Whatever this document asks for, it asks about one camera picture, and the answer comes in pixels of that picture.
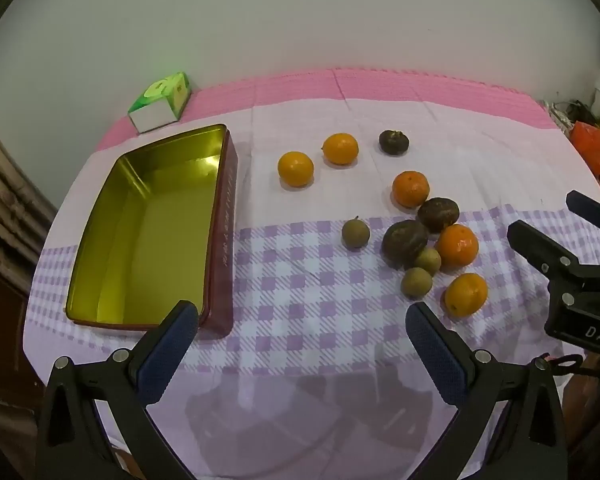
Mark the brown wooden furniture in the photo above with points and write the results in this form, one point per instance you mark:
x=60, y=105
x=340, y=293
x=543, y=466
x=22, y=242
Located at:
x=0, y=210

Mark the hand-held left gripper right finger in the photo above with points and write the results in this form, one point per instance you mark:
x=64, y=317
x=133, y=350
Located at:
x=437, y=355

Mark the gold and maroon tin box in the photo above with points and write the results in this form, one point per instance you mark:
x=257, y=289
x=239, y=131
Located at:
x=145, y=240

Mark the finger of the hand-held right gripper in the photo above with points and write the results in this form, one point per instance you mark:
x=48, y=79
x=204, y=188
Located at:
x=532, y=246
x=592, y=210

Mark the pink foam mat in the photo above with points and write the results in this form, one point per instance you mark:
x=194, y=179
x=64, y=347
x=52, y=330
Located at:
x=380, y=80

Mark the purple checked tablecloth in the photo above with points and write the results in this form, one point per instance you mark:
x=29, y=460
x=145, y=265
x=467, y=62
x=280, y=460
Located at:
x=300, y=310

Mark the brown longan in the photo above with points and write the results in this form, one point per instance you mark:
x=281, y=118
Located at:
x=416, y=283
x=355, y=233
x=429, y=261

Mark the green tissue box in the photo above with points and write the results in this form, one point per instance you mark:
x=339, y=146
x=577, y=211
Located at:
x=165, y=95

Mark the red plastic bag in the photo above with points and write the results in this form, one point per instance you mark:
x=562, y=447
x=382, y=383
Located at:
x=595, y=147

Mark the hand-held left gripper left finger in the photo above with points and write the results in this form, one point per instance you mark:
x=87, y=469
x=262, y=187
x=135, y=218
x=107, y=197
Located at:
x=167, y=355

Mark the orange tangerine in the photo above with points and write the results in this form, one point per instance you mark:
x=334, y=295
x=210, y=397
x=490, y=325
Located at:
x=458, y=245
x=410, y=189
x=295, y=169
x=340, y=148
x=465, y=294

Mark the small dark mangosteen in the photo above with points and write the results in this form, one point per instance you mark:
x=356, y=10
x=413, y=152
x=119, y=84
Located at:
x=394, y=142

